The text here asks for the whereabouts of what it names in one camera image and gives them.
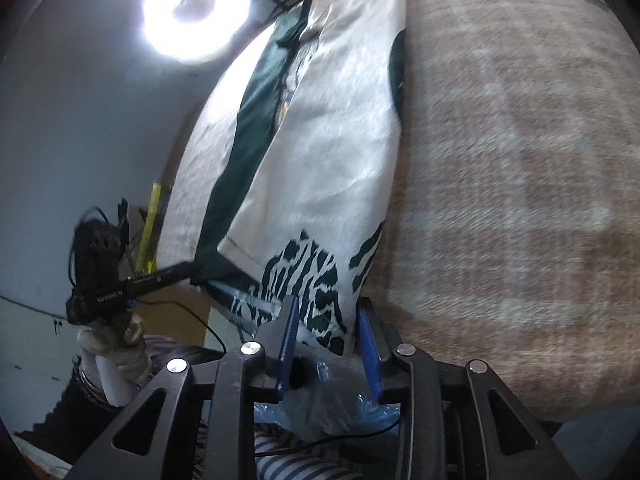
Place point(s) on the gloved left hand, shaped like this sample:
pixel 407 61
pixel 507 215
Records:
pixel 122 343

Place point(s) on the green patterned scarf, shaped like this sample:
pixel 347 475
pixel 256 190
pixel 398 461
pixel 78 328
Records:
pixel 327 296

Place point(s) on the white shiny cloth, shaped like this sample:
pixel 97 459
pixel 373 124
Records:
pixel 328 170

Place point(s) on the blue plastic bag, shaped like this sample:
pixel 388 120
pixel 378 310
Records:
pixel 326 399

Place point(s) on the yellow black tripod stand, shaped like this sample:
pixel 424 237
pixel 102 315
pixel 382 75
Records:
pixel 145 262

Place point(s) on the plaid bed blanket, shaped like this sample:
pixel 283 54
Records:
pixel 512 233

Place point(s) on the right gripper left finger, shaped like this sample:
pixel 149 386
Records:
pixel 155 436

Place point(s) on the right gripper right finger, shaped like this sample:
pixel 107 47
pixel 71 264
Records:
pixel 456 422

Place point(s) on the ring light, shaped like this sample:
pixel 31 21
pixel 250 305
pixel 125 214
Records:
pixel 192 31

